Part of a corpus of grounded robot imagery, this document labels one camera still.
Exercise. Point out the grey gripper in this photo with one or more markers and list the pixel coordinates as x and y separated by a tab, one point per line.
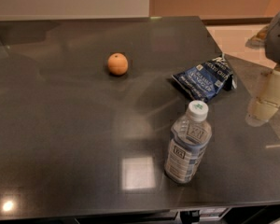
279	40

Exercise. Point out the clear blue-label plastic bottle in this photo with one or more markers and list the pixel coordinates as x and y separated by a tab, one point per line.
190	135

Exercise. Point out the orange fruit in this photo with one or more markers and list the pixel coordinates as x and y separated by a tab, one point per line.
117	64

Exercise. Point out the blue chip bag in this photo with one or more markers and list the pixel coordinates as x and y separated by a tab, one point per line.
205	80

